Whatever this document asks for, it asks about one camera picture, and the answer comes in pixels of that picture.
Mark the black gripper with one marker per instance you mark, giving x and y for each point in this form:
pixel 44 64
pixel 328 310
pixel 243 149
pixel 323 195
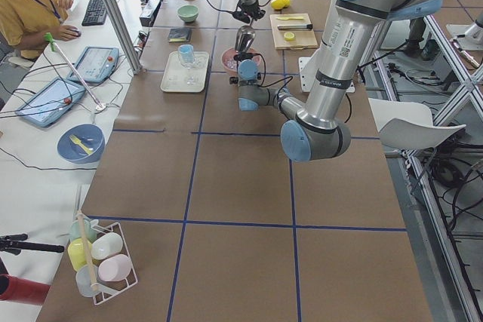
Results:
pixel 250 11
pixel 241 57

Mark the clear ice cubes pile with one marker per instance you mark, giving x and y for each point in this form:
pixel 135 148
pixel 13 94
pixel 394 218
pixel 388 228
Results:
pixel 231 64

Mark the steel ice scoop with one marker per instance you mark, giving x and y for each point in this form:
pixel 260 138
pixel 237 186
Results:
pixel 244 38

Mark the light blue cup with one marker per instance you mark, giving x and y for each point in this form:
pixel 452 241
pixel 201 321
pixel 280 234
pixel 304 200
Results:
pixel 186 55

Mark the white cup in rack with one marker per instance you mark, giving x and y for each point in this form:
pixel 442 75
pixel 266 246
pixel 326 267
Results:
pixel 106 246

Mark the pink cup in rack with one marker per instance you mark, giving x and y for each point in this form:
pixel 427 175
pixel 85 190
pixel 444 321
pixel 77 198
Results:
pixel 115 268

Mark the yellow cup in rack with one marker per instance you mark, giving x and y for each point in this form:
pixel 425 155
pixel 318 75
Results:
pixel 76 254

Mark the pink bowl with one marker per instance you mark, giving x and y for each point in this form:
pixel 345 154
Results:
pixel 231 52

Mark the whole yellow lemon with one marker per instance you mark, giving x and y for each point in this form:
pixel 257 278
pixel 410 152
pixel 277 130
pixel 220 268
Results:
pixel 277 5

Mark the clear wine glass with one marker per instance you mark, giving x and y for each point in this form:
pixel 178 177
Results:
pixel 192 73

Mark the lemon half slice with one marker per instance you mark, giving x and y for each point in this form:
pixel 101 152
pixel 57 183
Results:
pixel 289 36

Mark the yellow plastic knife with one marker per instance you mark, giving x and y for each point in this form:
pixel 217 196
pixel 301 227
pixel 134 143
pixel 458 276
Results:
pixel 290 18

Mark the green bowl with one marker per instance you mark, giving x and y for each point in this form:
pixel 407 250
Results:
pixel 188 13

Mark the steel cylinder rod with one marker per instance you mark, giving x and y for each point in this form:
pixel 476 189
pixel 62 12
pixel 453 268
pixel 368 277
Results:
pixel 295 27

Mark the wooden cutting board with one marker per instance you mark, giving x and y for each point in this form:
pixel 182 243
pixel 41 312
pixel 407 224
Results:
pixel 304 39

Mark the cream bear tray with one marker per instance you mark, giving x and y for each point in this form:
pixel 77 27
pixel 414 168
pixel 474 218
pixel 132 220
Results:
pixel 173 80

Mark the teach pendant tablet far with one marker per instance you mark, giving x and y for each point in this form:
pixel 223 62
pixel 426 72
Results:
pixel 96 64

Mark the teach pendant tablet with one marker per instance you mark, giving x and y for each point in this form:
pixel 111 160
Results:
pixel 96 64
pixel 51 102

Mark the black keyboard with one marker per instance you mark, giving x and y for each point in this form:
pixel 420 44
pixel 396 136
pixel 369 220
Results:
pixel 95 13

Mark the white chair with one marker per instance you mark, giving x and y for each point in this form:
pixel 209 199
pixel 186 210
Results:
pixel 408 125

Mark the blue bowl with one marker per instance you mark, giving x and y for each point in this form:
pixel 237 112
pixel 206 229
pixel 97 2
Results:
pixel 91 135

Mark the yellow fork in bowl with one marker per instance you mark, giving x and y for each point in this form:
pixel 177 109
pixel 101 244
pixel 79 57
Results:
pixel 76 141

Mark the teach pendant tablet near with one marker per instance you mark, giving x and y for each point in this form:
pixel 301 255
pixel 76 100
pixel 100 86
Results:
pixel 51 102

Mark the person in yellow shirt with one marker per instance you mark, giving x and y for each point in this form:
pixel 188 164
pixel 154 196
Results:
pixel 24 24

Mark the red cylinder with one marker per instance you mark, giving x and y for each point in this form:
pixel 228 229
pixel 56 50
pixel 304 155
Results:
pixel 19 290

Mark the aluminium frame post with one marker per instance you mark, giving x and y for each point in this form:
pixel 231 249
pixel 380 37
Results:
pixel 122 34

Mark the white wire rack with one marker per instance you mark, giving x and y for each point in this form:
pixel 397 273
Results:
pixel 87 280

